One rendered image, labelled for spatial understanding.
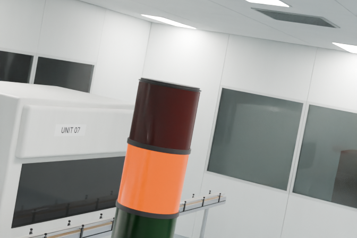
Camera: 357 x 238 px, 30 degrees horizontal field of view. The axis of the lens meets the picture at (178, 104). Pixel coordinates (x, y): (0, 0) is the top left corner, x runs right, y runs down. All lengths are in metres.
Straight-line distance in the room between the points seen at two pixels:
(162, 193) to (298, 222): 8.31
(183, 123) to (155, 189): 0.05
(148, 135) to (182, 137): 0.03
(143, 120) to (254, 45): 8.48
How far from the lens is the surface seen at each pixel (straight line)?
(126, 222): 0.51
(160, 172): 0.50
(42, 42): 7.67
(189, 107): 0.50
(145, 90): 0.50
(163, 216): 0.51
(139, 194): 0.51
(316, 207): 8.72
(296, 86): 8.74
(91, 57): 8.48
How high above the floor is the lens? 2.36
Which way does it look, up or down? 3 degrees down
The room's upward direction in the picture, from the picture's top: 10 degrees clockwise
